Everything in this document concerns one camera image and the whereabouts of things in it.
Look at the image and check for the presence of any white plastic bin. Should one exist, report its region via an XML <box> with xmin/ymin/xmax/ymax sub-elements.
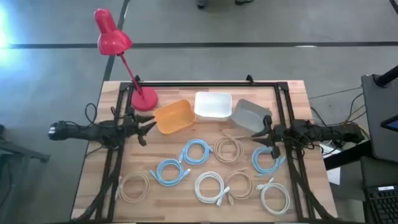
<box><xmin>194</xmin><ymin>91</ymin><xmax>233</xmax><ymax>122</ymax></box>

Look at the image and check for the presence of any tablet with blue screen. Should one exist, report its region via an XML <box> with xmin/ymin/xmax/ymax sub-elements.
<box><xmin>381</xmin><ymin>114</ymin><xmax>398</xmax><ymax>133</ymax></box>

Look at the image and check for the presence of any orange plastic bin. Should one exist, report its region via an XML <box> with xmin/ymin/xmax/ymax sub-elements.
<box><xmin>153</xmin><ymin>99</ymin><xmax>197</xmax><ymax>135</ymax></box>

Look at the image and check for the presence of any beige USB cable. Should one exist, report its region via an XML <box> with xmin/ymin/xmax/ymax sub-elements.
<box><xmin>213</xmin><ymin>134</ymin><xmax>244</xmax><ymax>165</ymax></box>
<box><xmin>114</xmin><ymin>172</ymin><xmax>151</xmax><ymax>203</ymax></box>
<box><xmin>224</xmin><ymin>167</ymin><xmax>254</xmax><ymax>206</ymax></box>

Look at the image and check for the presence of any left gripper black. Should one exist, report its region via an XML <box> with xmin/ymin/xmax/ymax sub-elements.
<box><xmin>121</xmin><ymin>107</ymin><xmax>157</xmax><ymax>147</ymax></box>

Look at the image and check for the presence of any white USB cable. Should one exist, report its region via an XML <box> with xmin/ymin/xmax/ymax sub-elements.
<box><xmin>255</xmin><ymin>177</ymin><xmax>291</xmax><ymax>216</ymax></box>
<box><xmin>194</xmin><ymin>170</ymin><xmax>231</xmax><ymax>207</ymax></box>

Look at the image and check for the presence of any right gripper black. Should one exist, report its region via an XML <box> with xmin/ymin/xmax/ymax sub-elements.
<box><xmin>251</xmin><ymin>114</ymin><xmax>292</xmax><ymax>159</ymax></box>

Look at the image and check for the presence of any thin grey floor cable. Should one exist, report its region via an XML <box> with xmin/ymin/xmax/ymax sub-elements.
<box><xmin>308</xmin><ymin>86</ymin><xmax>363</xmax><ymax>101</ymax></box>

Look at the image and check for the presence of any grey metal stand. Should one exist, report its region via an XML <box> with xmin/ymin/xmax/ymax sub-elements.
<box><xmin>0</xmin><ymin>124</ymin><xmax>51</xmax><ymax>224</ymax></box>

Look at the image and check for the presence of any black pole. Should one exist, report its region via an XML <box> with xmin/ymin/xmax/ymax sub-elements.
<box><xmin>374</xmin><ymin>65</ymin><xmax>398</xmax><ymax>88</ymax></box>

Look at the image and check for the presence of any grey cart top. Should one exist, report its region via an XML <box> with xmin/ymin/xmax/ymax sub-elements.
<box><xmin>360</xmin><ymin>73</ymin><xmax>398</xmax><ymax>163</ymax></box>

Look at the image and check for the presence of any blue USB cable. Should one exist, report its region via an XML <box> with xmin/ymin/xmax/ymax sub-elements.
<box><xmin>179</xmin><ymin>139</ymin><xmax>214</xmax><ymax>166</ymax></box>
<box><xmin>149</xmin><ymin>158</ymin><xmax>191</xmax><ymax>187</ymax></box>
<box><xmin>251</xmin><ymin>146</ymin><xmax>287</xmax><ymax>177</ymax></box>

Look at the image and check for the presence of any grey plastic bin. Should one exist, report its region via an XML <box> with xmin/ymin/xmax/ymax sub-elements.
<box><xmin>230</xmin><ymin>98</ymin><xmax>273</xmax><ymax>134</ymax></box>

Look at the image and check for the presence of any white paper sheet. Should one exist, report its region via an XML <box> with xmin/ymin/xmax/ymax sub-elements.
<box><xmin>319</xmin><ymin>142</ymin><xmax>341</xmax><ymax>186</ymax></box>

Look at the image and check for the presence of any black laptop keyboard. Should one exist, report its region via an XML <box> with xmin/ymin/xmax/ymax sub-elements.
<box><xmin>363</xmin><ymin>183</ymin><xmax>398</xmax><ymax>224</ymax></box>

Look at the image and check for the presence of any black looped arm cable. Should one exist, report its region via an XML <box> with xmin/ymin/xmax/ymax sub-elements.
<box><xmin>85</xmin><ymin>103</ymin><xmax>100</xmax><ymax>125</ymax></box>

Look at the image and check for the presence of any black aluminium rig frame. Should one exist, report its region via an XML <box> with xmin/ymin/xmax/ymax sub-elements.
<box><xmin>71</xmin><ymin>74</ymin><xmax>340</xmax><ymax>223</ymax></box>

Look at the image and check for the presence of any red desk lamp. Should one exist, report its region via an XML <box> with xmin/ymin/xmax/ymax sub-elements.
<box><xmin>93</xmin><ymin>8</ymin><xmax>159</xmax><ymax>112</ymax></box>

